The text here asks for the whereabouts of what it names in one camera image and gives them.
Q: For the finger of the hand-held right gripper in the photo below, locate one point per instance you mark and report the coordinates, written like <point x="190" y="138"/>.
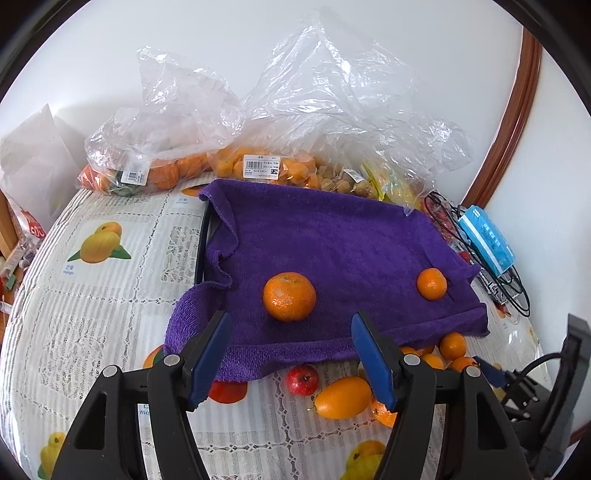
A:
<point x="491" y="373"/>

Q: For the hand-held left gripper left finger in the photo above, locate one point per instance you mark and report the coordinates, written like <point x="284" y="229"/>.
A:
<point x="210" y="357"/>

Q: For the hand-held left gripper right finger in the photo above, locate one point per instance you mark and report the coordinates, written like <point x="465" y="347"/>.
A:
<point x="374" y="364"/>

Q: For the yellow kumquat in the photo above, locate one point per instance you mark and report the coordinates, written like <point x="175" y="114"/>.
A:
<point x="344" y="398"/>

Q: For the round orange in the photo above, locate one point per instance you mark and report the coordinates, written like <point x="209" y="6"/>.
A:
<point x="432" y="284"/>
<point x="382" y="413"/>
<point x="461" y="364"/>
<point x="453" y="346"/>
<point x="433" y="362"/>

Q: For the small red apple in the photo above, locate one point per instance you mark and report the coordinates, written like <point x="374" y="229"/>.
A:
<point x="301" y="380"/>

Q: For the large mandarin with stem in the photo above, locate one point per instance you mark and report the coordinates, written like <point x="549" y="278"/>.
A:
<point x="289" y="296"/>

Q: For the small orange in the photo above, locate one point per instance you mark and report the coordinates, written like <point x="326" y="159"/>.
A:
<point x="411" y="351"/>

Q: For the fruit print tablecloth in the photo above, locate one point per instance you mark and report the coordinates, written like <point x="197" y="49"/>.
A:
<point x="115" y="323"/>

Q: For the clear bag of red fruit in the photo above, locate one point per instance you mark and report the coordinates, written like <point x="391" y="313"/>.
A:
<point x="465" y="255"/>

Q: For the purple towel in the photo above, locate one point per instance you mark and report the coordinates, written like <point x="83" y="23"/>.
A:
<point x="346" y="240"/>

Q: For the blue tissue pack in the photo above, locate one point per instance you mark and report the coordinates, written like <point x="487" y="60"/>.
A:
<point x="487" y="240"/>

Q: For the clear bag of yellow packets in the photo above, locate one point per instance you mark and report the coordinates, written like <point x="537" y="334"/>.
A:
<point x="392" y="184"/>

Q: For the clear bag of brown longans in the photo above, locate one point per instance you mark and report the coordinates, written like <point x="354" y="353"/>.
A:
<point x="346" y="182"/>

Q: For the clear bag of mandarins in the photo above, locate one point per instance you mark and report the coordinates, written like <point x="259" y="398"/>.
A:
<point x="161" y="173"/>

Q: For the clear bag of kumquats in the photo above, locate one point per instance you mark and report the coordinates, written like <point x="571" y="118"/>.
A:
<point x="295" y="168"/>

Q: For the red printed packet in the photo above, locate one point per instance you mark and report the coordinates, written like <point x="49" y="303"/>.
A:
<point x="32" y="224"/>

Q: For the wooden furniture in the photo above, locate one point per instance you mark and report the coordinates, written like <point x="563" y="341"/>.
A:
<point x="5" y="226"/>

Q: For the white paper bag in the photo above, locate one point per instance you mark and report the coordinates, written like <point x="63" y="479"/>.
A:
<point x="37" y="157"/>

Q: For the brown wooden door frame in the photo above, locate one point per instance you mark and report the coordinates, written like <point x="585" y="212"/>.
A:
<point x="517" y="124"/>

